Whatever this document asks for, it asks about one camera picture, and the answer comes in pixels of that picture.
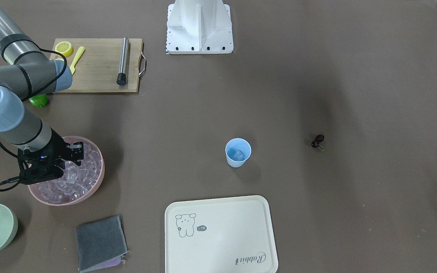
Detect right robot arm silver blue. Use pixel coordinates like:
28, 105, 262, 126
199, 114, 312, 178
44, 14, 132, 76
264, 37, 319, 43
0, 7, 84, 192

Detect yellow plastic knife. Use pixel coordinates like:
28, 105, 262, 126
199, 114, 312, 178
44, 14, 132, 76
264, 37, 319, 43
69, 46, 86, 75

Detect lemon slice on board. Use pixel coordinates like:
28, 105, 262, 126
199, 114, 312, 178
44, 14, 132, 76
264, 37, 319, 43
54, 41, 74, 57

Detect clear ice cube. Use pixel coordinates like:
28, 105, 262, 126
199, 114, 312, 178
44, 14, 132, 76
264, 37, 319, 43
232, 150, 245, 162

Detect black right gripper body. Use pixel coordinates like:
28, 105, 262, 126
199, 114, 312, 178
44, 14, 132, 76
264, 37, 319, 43
17, 129, 71, 185

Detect grey folded cloth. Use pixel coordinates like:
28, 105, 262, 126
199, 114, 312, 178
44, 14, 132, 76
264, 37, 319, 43
75, 215, 129, 273

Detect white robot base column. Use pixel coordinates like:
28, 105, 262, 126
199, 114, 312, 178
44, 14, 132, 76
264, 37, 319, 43
165, 0, 234, 54

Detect wooden cutting board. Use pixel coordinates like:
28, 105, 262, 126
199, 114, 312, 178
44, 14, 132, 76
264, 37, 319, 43
54, 38, 146, 93

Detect cream rabbit tray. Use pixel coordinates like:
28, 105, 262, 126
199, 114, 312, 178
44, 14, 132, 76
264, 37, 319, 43
164, 195, 279, 273

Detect green lime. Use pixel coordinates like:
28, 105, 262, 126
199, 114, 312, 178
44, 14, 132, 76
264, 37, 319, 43
29, 94, 49, 108

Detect pink bowl of ice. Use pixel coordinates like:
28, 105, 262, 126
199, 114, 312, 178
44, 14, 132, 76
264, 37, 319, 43
28, 135, 105, 206

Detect dark red cherries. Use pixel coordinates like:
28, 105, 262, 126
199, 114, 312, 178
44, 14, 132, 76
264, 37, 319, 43
311, 134, 326, 151

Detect light blue plastic cup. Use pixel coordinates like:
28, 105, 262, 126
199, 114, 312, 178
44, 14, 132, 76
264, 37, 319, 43
224, 138, 252, 168

